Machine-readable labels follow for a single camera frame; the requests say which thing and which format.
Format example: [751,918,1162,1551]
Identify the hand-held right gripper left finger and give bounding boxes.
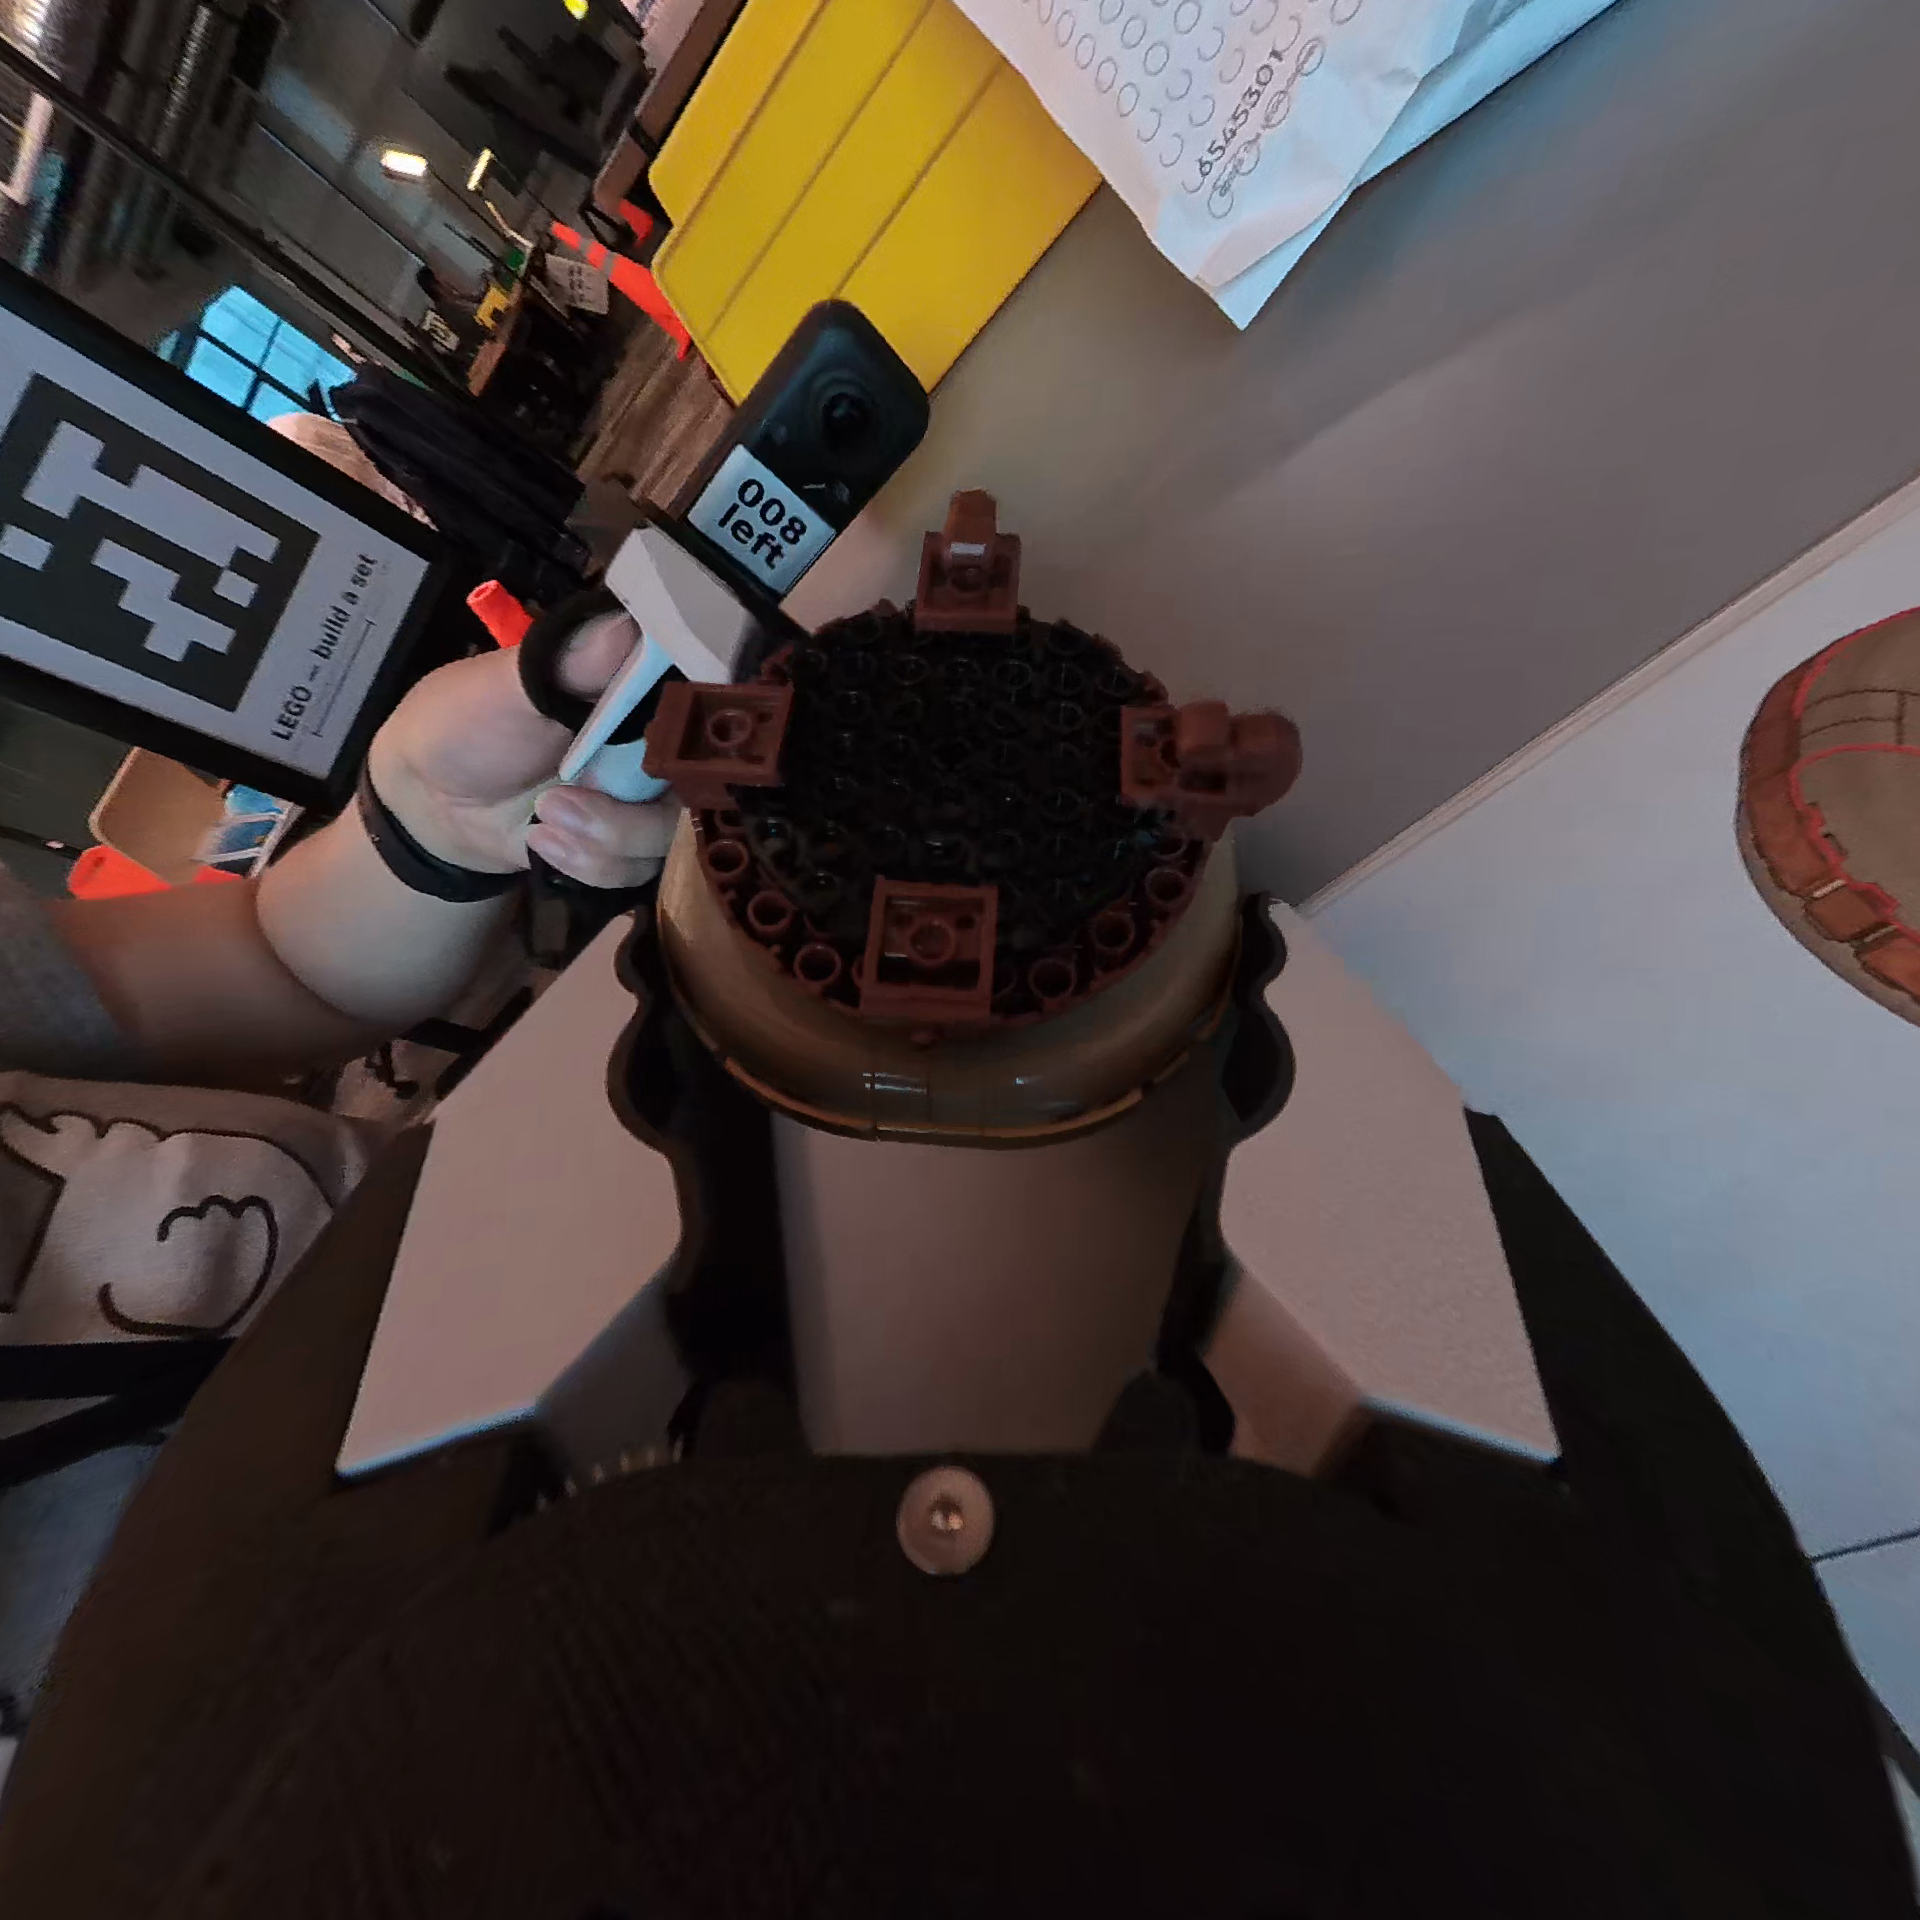
[334,905,812,1480]

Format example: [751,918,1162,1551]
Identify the person's left hand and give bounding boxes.
[366,605,679,902]

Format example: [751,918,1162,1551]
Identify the black wristband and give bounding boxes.
[355,750,529,905]

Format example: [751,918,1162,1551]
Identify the white printed paper bag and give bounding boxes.
[952,0,1623,331]

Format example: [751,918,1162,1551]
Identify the round tan brown brick model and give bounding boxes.
[642,486,1304,1149]

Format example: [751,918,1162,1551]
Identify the building instruction booklet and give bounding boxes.
[1296,481,1920,1848]

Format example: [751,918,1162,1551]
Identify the black white marker sign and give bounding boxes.
[0,261,471,820]

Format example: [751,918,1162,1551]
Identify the grey printed t-shirt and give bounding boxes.
[0,866,452,1742]

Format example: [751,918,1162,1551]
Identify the yellow plastic bin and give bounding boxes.
[648,0,1110,403]

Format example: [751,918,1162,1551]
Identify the black lanyard strap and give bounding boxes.
[0,1334,242,1489]

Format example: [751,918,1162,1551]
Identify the person's left forearm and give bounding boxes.
[53,831,520,1073]

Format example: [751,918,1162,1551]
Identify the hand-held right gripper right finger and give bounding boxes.
[1116,895,1558,1470]

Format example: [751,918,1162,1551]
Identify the grey desk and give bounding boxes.
[765,0,1920,1454]

